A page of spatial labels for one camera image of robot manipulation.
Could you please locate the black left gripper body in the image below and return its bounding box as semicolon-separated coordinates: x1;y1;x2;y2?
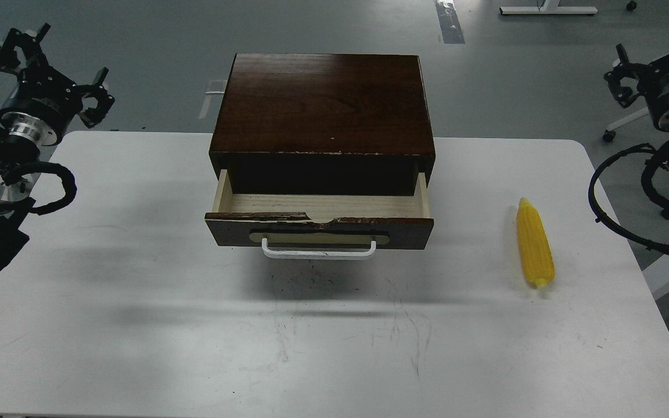
0;61;84;129

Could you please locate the dark wooden cabinet box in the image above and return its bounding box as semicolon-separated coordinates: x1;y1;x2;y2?
209;53;436;196

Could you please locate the yellow corn cob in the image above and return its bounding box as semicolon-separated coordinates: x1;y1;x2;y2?
517;197;555;289

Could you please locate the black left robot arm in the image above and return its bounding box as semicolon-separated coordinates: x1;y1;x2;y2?
0;24;115;272

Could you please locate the white desk leg base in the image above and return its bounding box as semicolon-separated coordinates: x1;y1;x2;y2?
499;1;598;16

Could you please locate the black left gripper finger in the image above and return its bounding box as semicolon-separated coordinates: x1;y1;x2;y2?
0;23;51;75
75;67;115;129

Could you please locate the white wheeled stand leg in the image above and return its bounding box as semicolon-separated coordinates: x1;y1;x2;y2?
602;107;649;143

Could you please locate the wooden drawer with white handle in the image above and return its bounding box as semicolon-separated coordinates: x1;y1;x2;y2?
204;170;434;260

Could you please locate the grey floor tape strip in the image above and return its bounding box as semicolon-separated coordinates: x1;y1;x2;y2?
433;1;465;45

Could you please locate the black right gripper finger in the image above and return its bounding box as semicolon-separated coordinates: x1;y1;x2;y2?
603;44;652;109

